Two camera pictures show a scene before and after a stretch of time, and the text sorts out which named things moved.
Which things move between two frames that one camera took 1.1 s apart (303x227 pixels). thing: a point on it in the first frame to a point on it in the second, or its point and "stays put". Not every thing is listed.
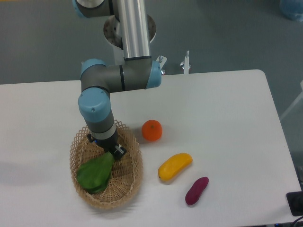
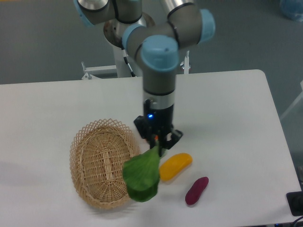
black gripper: (110, 144) to (156, 122)
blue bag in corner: (292, 9) stays put
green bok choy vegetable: (94, 174) to (141, 174)
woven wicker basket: (127, 173) stays put
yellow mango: (174, 166) stays put
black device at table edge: (295, 201) stays put
